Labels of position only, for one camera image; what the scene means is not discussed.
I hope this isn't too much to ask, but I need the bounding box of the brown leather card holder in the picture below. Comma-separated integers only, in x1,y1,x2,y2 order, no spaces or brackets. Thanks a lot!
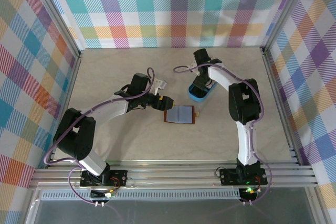
163,104,202,125

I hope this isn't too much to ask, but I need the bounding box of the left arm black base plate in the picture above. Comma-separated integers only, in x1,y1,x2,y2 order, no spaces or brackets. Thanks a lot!
79,169,129,188

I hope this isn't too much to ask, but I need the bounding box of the small controller board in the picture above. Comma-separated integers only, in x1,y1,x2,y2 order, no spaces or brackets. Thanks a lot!
90,188,118,200
240,187,259,200

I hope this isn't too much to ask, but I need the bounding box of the grey metal sheet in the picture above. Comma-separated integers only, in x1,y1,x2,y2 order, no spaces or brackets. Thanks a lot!
22,182,325,224

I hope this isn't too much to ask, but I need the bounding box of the aluminium corner post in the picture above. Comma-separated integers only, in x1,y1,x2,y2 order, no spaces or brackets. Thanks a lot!
261,0,317,54
25,0,85,59

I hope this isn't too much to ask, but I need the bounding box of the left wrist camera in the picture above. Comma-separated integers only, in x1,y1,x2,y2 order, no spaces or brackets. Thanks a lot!
153,78,168,95

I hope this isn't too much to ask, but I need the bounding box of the grey slotted cable duct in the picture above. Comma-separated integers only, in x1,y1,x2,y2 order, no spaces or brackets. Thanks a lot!
39,191,244,201

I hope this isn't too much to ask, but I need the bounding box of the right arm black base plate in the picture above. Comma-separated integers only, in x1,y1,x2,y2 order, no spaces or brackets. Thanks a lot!
219,167,268,186

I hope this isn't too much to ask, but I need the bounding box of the blue plastic tray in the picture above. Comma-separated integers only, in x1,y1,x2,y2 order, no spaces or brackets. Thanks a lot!
187,81,217,103

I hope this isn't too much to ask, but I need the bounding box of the wide aluminium frame rail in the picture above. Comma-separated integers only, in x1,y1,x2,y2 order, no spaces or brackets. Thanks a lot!
28,159,320,190

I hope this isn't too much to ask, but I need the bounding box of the aluminium side rail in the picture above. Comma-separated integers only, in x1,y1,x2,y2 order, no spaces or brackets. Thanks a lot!
46,50,85,169
261,47,302,167

